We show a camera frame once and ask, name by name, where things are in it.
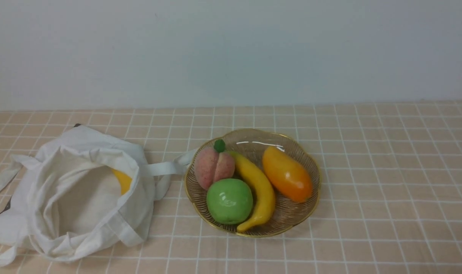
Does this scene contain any white cloth tote bag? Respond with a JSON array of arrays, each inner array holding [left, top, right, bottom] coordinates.
[[0, 124, 196, 267]]

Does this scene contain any yellow fruit inside bag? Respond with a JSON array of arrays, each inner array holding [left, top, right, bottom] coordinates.
[[111, 169, 132, 196]]

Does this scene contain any yellow banana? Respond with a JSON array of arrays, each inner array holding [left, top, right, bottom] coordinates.
[[229, 151, 276, 233]]

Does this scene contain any green apple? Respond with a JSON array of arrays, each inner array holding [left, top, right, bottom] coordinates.
[[206, 178, 253, 225]]

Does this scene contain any pink peach with leaf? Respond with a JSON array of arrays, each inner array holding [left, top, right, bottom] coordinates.
[[194, 139, 235, 191]]

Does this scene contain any orange mango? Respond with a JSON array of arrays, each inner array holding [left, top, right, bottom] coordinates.
[[262, 147, 313, 203]]

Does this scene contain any amber glass fruit bowl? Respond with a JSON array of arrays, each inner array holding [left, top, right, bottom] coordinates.
[[184, 128, 322, 238]]

